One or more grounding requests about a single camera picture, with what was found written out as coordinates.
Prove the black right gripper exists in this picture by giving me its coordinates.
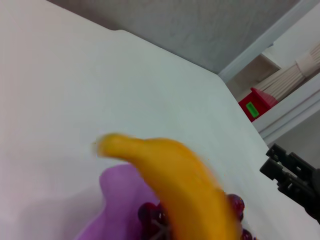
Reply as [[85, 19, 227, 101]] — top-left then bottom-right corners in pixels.
[[259, 143, 320, 219]]

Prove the yellow banana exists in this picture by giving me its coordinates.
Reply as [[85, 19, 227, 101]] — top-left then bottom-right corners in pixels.
[[91, 133, 242, 240]]

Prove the dark red grape bunch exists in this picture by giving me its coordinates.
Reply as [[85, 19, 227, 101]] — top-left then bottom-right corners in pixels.
[[137, 193, 254, 240]]

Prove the purple wavy-edged plate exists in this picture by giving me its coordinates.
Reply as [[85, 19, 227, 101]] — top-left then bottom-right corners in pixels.
[[74, 163, 167, 240]]

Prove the red box with green label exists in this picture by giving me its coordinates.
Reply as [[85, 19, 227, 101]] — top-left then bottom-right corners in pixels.
[[238, 87, 279, 123]]

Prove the bundle of white slats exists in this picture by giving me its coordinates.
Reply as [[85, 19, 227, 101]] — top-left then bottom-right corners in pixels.
[[254, 43, 320, 101]]

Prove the white shelf frame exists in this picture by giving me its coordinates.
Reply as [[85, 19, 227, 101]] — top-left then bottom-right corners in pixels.
[[217, 0, 320, 147]]

